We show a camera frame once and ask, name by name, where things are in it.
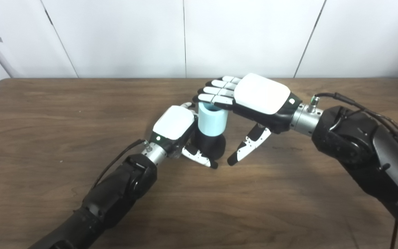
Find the black flared nozzle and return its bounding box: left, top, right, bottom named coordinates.
left=192, top=131, right=226, bottom=161

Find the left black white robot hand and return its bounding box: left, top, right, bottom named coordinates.
left=149, top=102, right=218, bottom=169

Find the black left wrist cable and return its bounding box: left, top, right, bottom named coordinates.
left=90, top=139, right=151, bottom=191

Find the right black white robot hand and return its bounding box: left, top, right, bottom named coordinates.
left=192, top=73, right=302, bottom=166

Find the light-blue hose piece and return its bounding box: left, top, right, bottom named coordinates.
left=198, top=101, right=228, bottom=136

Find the thick black right wrist cable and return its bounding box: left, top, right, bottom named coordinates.
left=308, top=92, right=398, bottom=166

